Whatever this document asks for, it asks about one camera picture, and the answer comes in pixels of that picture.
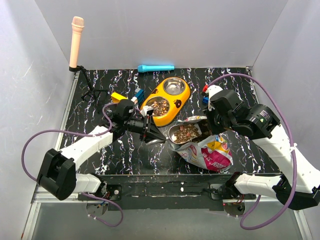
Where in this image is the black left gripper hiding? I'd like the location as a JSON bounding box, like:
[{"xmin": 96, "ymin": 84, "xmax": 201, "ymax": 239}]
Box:
[{"xmin": 124, "ymin": 114, "xmax": 166, "ymax": 144}]

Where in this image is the silver metal scoop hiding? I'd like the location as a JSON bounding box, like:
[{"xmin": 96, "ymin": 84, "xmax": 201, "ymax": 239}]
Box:
[{"xmin": 148, "ymin": 123, "xmax": 202, "ymax": 145}]

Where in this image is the pink white pet food bag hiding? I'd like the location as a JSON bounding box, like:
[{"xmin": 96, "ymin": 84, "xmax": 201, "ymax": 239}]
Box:
[{"xmin": 168, "ymin": 115, "xmax": 233, "ymax": 173}]

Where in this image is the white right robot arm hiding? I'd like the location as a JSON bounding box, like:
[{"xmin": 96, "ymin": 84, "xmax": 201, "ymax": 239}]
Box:
[{"xmin": 203, "ymin": 104, "xmax": 320, "ymax": 210}]

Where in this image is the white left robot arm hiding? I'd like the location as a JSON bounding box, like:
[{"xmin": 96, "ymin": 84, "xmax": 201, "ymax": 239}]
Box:
[{"xmin": 36, "ymin": 116, "xmax": 167, "ymax": 201}]

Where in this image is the yellow double pet bowl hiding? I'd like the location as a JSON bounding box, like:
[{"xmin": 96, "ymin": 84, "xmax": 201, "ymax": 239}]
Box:
[{"xmin": 142, "ymin": 76, "xmax": 191, "ymax": 127}]

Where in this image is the blue toy brick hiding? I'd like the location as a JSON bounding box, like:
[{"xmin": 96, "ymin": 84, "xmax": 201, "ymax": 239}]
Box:
[{"xmin": 202, "ymin": 96, "xmax": 209, "ymax": 104}]

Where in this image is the blue beige brick stack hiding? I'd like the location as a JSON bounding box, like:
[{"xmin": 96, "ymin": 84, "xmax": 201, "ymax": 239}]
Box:
[{"xmin": 131, "ymin": 88, "xmax": 145, "ymax": 106}]

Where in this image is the yellow toy brick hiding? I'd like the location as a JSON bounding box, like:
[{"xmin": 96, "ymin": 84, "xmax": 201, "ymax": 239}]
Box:
[{"xmin": 110, "ymin": 92, "xmax": 128, "ymax": 104}]

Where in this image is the cyan flashlight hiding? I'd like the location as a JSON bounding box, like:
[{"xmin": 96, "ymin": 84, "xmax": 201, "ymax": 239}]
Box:
[{"xmin": 137, "ymin": 65, "xmax": 175, "ymax": 73}]

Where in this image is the pink microphone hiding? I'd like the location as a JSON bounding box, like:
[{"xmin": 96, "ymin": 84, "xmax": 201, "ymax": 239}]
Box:
[{"xmin": 69, "ymin": 16, "xmax": 85, "ymax": 72}]

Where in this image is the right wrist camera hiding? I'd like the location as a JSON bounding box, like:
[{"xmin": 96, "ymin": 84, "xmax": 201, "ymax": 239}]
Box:
[{"xmin": 202, "ymin": 85, "xmax": 243, "ymax": 115}]

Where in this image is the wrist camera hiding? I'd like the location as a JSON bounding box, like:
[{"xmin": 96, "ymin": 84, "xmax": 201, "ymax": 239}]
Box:
[
  {"xmin": 202, "ymin": 85, "xmax": 243, "ymax": 115},
  {"xmin": 113, "ymin": 99, "xmax": 155, "ymax": 123}
]

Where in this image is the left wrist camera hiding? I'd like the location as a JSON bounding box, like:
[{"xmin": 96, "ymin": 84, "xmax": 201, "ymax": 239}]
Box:
[{"xmin": 113, "ymin": 99, "xmax": 155, "ymax": 123}]

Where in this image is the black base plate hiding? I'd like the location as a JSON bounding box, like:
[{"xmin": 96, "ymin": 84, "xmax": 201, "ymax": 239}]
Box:
[{"xmin": 93, "ymin": 174, "xmax": 256, "ymax": 211}]

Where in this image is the aluminium frame rail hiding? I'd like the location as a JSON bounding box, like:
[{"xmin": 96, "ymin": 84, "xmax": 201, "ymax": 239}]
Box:
[{"xmin": 21, "ymin": 72, "xmax": 83, "ymax": 240}]

